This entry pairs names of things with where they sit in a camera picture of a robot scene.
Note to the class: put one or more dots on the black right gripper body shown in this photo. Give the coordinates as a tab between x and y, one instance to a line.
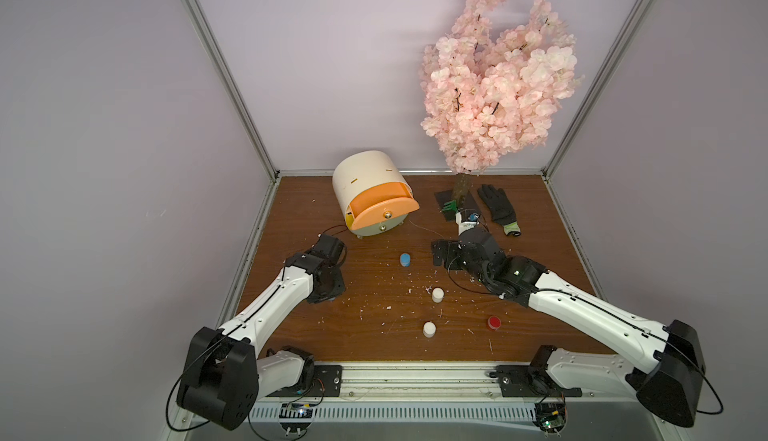
450	254

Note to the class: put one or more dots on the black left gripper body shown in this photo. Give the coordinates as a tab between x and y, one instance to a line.
334	285

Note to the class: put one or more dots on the white paint can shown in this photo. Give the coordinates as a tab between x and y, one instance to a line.
429	329
437	295

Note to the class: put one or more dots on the orange top drawer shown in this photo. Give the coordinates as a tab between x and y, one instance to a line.
382	202

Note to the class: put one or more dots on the cream round drawer cabinet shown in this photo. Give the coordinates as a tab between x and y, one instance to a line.
360	172

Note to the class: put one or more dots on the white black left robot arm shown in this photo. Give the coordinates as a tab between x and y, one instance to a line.
224	375

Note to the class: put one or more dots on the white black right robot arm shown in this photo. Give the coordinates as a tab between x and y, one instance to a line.
662	365

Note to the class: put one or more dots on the red paint can lower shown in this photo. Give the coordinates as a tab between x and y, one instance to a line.
494	323

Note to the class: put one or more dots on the black work glove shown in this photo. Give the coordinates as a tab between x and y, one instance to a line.
501	209

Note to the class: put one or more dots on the left control board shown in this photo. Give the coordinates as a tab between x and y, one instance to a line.
295	419

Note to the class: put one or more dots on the control board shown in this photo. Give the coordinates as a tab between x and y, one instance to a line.
295	419
550	417

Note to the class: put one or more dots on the pink cherry blossom tree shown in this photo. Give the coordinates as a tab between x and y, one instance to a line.
488	96

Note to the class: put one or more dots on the right control board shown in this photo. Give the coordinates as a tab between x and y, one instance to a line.
550	417

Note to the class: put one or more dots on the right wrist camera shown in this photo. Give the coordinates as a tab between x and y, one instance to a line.
467	220

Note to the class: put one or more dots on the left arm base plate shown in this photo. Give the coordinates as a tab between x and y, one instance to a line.
325	382

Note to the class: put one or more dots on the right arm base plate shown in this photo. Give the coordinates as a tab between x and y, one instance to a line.
529	381

